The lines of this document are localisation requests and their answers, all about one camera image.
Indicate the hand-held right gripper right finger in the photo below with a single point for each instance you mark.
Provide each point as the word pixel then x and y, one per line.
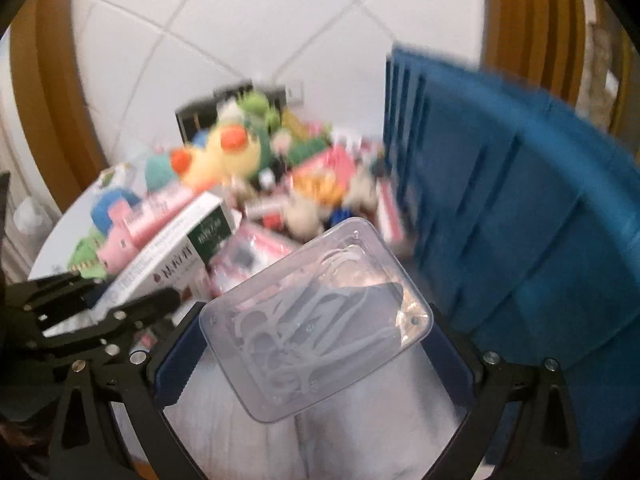
pixel 452 370

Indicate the green frog plush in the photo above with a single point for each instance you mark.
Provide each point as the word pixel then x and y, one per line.
pixel 256 103

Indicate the blue plush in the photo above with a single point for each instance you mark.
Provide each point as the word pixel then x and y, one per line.
pixel 110 207

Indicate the green crocodile plush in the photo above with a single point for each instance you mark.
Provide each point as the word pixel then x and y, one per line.
pixel 86 257

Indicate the teal plush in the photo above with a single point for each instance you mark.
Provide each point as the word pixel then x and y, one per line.
pixel 160 172

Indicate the white wall outlet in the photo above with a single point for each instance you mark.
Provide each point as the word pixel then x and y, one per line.
pixel 295 90

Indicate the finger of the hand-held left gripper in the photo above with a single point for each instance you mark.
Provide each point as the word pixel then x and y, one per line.
pixel 150 302
pixel 55 290

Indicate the white round desktop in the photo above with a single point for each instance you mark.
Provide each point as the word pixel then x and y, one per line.
pixel 240 442

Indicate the clear plastic bottle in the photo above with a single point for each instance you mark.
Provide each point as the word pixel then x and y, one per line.
pixel 31 220

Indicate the small pink labelled box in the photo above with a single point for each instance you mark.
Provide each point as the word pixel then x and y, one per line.
pixel 150 220

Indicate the wooden door frame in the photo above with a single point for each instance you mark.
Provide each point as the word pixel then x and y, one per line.
pixel 50 85
pixel 535 20

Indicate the orange-haired doll plush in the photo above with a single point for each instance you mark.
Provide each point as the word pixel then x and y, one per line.
pixel 317 190

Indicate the white dog plush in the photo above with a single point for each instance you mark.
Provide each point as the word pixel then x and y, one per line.
pixel 361 190

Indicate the pink pig plush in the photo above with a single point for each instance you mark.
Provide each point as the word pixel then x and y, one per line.
pixel 119 242

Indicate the sticker sheet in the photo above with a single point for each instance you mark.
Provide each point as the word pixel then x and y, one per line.
pixel 117 174

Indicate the black box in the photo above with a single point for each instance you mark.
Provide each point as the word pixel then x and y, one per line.
pixel 192 120

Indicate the green packet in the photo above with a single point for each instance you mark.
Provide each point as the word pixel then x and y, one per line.
pixel 304 151

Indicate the large pink labelled box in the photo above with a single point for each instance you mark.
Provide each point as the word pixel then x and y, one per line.
pixel 260 246

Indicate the clear plastic box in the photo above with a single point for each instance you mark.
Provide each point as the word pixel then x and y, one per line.
pixel 320 330

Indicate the pink packet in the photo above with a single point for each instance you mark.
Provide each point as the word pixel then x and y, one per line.
pixel 330 160

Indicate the patterned cloth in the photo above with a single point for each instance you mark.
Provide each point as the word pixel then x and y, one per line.
pixel 607 70

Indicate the blue plastic crate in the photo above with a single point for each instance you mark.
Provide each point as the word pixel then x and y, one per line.
pixel 525 210

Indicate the yellow duck plush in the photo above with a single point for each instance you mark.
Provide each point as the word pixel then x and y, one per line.
pixel 225 160

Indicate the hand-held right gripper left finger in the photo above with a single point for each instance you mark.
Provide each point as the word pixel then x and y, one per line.
pixel 172 375

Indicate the pink striped box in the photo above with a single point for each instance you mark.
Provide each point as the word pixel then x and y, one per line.
pixel 392 212

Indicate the white and green box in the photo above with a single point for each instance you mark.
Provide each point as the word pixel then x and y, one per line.
pixel 165 250

